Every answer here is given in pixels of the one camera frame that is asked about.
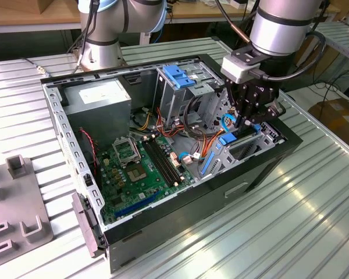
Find red power wires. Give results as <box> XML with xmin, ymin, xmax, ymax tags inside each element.
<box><xmin>156</xmin><ymin>107</ymin><xmax>193</xmax><ymax>139</ymax></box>

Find yellow black power wires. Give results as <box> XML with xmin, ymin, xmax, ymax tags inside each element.
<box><xmin>130</xmin><ymin>106</ymin><xmax>152</xmax><ymax>132</ymax></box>

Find thick black cable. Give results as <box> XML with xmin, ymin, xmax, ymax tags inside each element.
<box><xmin>183</xmin><ymin>95</ymin><xmax>212</xmax><ymax>143</ymax></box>

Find red black fan wire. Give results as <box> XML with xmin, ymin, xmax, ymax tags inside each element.
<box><xmin>79</xmin><ymin>127</ymin><xmax>99</xmax><ymax>177</ymax></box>

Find blue expansion slot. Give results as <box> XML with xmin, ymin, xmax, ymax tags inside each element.
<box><xmin>115</xmin><ymin>190</ymin><xmax>161</xmax><ymax>218</ymax></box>

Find metal slat side table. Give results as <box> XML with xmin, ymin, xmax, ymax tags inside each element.
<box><xmin>296</xmin><ymin>22</ymin><xmax>349</xmax><ymax>85</ymax></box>

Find white plug with dark wires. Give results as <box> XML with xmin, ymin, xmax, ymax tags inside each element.
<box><xmin>181</xmin><ymin>129</ymin><xmax>212</xmax><ymax>166</ymax></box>

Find wooden desk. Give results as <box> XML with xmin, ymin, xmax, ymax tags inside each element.
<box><xmin>0</xmin><ymin>0</ymin><xmax>341</xmax><ymax>56</ymax></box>

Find blue plastic drive latch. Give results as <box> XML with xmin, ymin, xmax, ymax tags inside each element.
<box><xmin>163</xmin><ymin>65</ymin><xmax>197</xmax><ymax>90</ymax></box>

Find CPU socket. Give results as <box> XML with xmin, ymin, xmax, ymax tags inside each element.
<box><xmin>124</xmin><ymin>163</ymin><xmax>148</xmax><ymax>183</ymax></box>

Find grey power supply unit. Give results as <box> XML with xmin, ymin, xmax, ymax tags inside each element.
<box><xmin>60</xmin><ymin>78</ymin><xmax>132</xmax><ymax>152</ymax></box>

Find black cable with brass plug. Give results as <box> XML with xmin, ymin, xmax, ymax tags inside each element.
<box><xmin>22</xmin><ymin>56</ymin><xmax>52</xmax><ymax>78</ymax></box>

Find hard disk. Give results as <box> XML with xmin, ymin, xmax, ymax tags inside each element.
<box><xmin>200</xmin><ymin>123</ymin><xmax>264</xmax><ymax>177</ymax></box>

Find black RAM slot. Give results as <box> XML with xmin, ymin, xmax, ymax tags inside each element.
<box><xmin>141</xmin><ymin>141</ymin><xmax>173</xmax><ymax>188</ymax></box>
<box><xmin>149</xmin><ymin>138</ymin><xmax>180</xmax><ymax>185</ymax></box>
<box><xmin>152</xmin><ymin>137</ymin><xmax>184</xmax><ymax>184</ymax></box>
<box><xmin>145</xmin><ymin>139</ymin><xmax>176</xmax><ymax>187</ymax></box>

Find black open PC case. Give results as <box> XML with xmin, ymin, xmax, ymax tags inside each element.
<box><xmin>40</xmin><ymin>53</ymin><xmax>304</xmax><ymax>274</ymax></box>

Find brown cardboard box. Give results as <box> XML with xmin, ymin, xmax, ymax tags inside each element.
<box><xmin>36</xmin><ymin>0</ymin><xmax>79</xmax><ymax>15</ymax></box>
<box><xmin>308</xmin><ymin>97</ymin><xmax>349</xmax><ymax>143</ymax></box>

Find blue data wire with tag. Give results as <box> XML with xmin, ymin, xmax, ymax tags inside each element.
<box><xmin>179</xmin><ymin>151</ymin><xmax>206</xmax><ymax>162</ymax></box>

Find grey metal drive cage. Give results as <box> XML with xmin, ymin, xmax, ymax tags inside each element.
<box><xmin>153</xmin><ymin>60</ymin><xmax>225</xmax><ymax>130</ymax></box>

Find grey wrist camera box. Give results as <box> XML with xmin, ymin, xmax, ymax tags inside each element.
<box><xmin>220</xmin><ymin>46</ymin><xmax>265</xmax><ymax>84</ymax></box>

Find orange red power wire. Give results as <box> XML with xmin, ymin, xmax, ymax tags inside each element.
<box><xmin>202</xmin><ymin>107</ymin><xmax>241</xmax><ymax>159</ymax></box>

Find black camera cable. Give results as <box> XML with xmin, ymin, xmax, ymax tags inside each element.
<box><xmin>255</xmin><ymin>30</ymin><xmax>327</xmax><ymax>83</ymax></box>

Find grey parts rack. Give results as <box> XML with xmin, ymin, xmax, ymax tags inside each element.
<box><xmin>0</xmin><ymin>155</ymin><xmax>55</xmax><ymax>264</ymax></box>

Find silver socket cover frame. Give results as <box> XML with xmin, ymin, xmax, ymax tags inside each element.
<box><xmin>112</xmin><ymin>135</ymin><xmax>142</xmax><ymax>168</ymax></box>

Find green motherboard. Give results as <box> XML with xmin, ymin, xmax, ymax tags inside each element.
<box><xmin>97</xmin><ymin>133</ymin><xmax>197</xmax><ymax>225</ymax></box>

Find black cable with brown sleeve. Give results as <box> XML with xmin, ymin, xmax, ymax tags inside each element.
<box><xmin>215</xmin><ymin>0</ymin><xmax>252</xmax><ymax>46</ymax></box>

